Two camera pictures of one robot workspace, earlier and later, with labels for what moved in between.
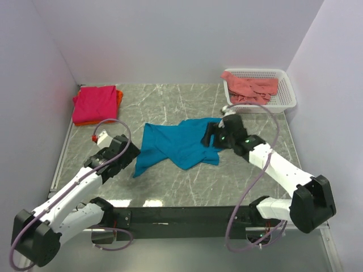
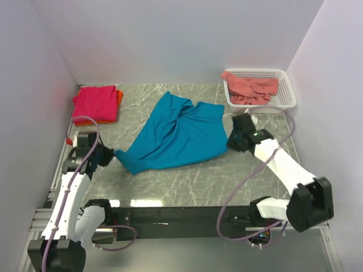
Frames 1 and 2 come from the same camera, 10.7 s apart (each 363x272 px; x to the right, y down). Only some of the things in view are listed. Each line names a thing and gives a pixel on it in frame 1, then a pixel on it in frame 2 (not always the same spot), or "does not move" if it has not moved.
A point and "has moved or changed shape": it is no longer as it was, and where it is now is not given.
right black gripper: (212, 129) to (231, 143)
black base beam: (167, 223) does not move
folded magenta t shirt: (94, 104) does not move
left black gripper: (133, 153) to (109, 155)
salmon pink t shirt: (254, 90) does not move
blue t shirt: (178, 145) has moved or changed shape
